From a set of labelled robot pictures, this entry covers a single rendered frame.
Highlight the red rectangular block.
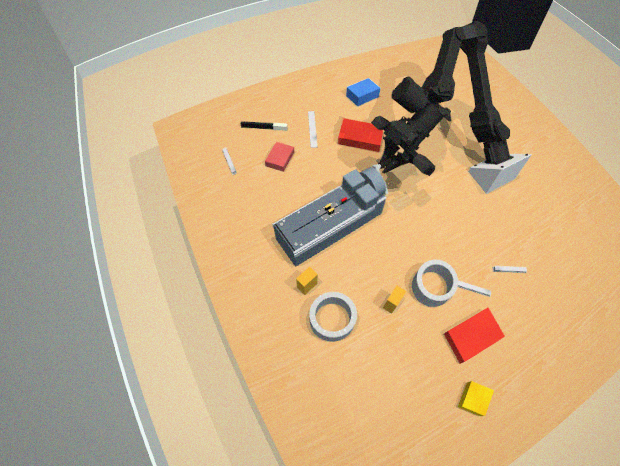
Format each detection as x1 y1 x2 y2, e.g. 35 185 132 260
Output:
265 142 294 172
444 307 505 364
338 119 383 153

